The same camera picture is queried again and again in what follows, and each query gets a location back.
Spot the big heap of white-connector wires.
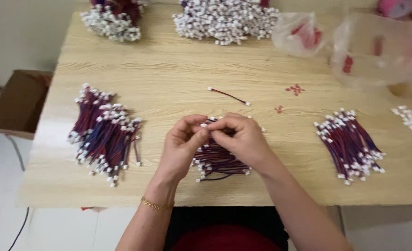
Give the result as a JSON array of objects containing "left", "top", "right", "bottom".
[{"left": 172, "top": 0, "right": 280, "bottom": 46}]

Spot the pile of red-blue wire harnesses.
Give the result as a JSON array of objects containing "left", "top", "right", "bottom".
[{"left": 191, "top": 117, "right": 266, "bottom": 183}]

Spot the small clear plastic bag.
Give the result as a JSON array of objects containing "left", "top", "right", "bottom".
[{"left": 271, "top": 12, "right": 326, "bottom": 58}]

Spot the large pile of wire harnesses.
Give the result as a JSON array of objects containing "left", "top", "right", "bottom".
[{"left": 67, "top": 83, "right": 142, "bottom": 188}]

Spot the person's left hand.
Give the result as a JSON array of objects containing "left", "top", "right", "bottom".
[{"left": 156, "top": 115, "right": 209, "bottom": 182}]

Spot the row of loose white connectors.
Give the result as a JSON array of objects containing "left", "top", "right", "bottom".
[{"left": 391, "top": 105, "right": 412, "bottom": 140}]

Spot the small heap of white-connector wires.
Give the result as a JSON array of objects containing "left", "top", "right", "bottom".
[{"left": 80, "top": 0, "right": 146, "bottom": 43}]

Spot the gold bracelet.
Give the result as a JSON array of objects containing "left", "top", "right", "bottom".
[{"left": 140, "top": 196, "right": 175, "bottom": 211}]

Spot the fanned pile of wire harnesses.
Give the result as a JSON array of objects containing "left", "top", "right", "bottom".
[{"left": 313, "top": 108, "right": 386, "bottom": 185}]

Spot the pink object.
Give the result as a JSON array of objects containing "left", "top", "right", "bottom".
[{"left": 377, "top": 0, "right": 412, "bottom": 21}]

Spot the brown cardboard box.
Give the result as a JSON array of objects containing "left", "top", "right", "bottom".
[{"left": 0, "top": 69, "right": 54, "bottom": 141}]

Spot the black cable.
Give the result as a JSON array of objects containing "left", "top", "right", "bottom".
[{"left": 0, "top": 110, "right": 30, "bottom": 251}]

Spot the large clear plastic bag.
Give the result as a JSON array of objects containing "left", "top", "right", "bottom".
[{"left": 330, "top": 14, "right": 412, "bottom": 92}]

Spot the single red-blue wire harness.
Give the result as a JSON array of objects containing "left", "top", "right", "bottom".
[{"left": 208, "top": 87, "right": 251, "bottom": 106}]

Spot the person's dark red clothing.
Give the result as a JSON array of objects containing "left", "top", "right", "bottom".
[{"left": 164, "top": 206, "right": 290, "bottom": 251}]

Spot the person's right hand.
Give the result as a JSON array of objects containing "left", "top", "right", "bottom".
[{"left": 206, "top": 112, "right": 277, "bottom": 175}]

